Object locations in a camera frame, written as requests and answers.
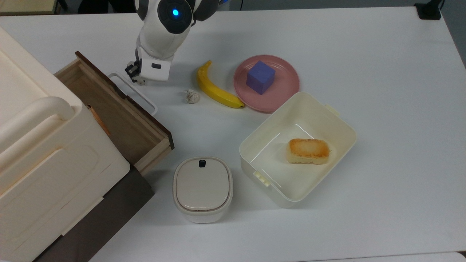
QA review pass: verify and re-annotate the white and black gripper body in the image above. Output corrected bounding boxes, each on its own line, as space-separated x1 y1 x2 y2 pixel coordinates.
139 56 172 82

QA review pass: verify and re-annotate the dark brown drawer cabinet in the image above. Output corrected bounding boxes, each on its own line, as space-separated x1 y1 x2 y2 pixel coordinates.
33 164 155 262

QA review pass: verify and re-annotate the crumpled white paper ball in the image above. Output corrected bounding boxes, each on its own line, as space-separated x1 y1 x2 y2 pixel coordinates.
182 89 201 104

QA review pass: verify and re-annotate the orange latch strip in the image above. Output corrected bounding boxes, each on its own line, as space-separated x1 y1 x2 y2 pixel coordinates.
87 105 111 137

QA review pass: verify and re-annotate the yellow banana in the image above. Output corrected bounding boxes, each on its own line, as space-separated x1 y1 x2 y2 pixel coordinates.
197 60 245 109

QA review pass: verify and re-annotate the purple cube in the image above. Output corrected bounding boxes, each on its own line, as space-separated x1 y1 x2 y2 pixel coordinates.
246 60 276 95

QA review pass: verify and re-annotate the wooden background desk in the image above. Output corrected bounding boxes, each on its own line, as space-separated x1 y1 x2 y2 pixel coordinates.
0 0 60 16

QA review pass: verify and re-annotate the large cream storage box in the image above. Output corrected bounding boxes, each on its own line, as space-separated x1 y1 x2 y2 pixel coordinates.
0 26 131 262

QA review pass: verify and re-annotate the small cream lidded bin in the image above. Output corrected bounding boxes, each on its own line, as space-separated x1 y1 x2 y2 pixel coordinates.
173 156 234 224

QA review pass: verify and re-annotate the pink plate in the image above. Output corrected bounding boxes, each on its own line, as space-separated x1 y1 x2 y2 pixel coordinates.
233 55 300 113

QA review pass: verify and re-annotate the cream open plastic box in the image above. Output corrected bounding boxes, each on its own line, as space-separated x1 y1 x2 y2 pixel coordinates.
239 91 357 209

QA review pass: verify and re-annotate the toasted bread piece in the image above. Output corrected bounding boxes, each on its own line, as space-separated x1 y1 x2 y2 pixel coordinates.
287 138 331 165

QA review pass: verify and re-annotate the brown drawer with white handle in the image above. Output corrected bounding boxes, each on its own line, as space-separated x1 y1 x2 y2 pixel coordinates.
54 51 174 177

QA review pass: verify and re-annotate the black table clamp mount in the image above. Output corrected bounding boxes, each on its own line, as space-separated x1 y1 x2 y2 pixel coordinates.
414 0 445 20

